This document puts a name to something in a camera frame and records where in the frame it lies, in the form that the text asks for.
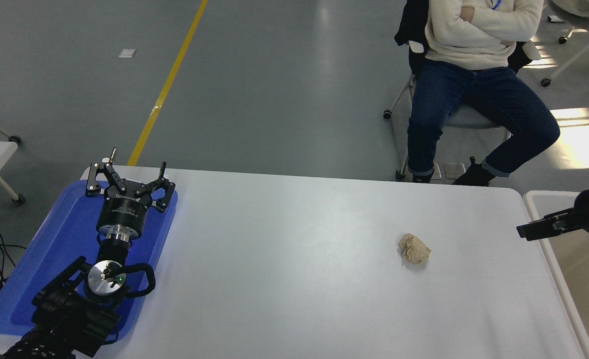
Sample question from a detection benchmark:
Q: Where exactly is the seated person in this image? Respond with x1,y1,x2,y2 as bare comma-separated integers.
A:
407,0,561,186

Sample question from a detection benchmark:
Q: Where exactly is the pale wheeled chair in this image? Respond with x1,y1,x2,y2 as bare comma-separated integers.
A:
540,0,589,88

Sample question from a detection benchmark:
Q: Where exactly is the blue plastic tray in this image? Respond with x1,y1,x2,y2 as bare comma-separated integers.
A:
0,179,179,345

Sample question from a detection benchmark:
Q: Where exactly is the grey wheeled chair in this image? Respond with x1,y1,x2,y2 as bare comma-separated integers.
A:
383,40,512,181

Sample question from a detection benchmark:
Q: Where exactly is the crumpled tan paper ball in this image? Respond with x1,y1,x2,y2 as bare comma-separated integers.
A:
398,232,432,265

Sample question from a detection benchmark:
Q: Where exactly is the black jacket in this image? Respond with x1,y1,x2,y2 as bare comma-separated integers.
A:
393,0,532,75

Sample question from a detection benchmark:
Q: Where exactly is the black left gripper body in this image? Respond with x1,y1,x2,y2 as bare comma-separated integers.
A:
97,192,151,235

